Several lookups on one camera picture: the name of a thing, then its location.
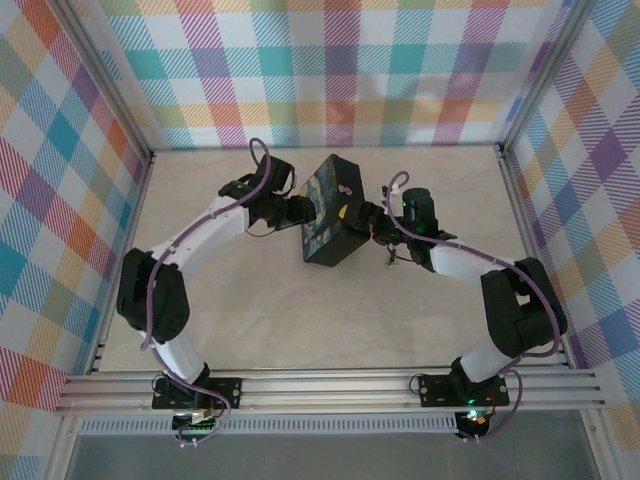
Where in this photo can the green controller board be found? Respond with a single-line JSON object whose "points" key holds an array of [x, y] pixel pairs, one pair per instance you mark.
{"points": [[197, 425]]}

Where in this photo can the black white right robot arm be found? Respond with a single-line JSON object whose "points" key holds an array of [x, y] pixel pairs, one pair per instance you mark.
{"points": [[520, 310]]}

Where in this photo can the black starry night box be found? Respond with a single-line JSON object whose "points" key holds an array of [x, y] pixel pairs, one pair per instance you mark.
{"points": [[325, 220]]}

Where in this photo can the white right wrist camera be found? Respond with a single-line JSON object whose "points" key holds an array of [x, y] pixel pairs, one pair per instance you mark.
{"points": [[395, 190]]}

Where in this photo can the small lit controller board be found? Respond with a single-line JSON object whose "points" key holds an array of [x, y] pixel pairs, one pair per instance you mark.
{"points": [[472, 416]]}

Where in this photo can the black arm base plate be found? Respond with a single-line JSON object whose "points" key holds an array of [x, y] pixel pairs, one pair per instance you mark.
{"points": [[435, 390], [227, 392]]}

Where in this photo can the aluminium frame post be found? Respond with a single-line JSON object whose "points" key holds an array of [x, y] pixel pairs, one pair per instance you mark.
{"points": [[545, 75], [102, 75]]}

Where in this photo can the aluminium mounting rail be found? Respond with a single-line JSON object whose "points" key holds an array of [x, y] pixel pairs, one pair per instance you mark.
{"points": [[325, 390]]}

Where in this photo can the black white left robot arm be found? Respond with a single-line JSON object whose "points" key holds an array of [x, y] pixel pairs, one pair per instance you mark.
{"points": [[150, 300]]}

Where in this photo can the aluminium side rail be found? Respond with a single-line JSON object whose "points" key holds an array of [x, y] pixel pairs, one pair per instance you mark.
{"points": [[525, 225], [135, 210]]}

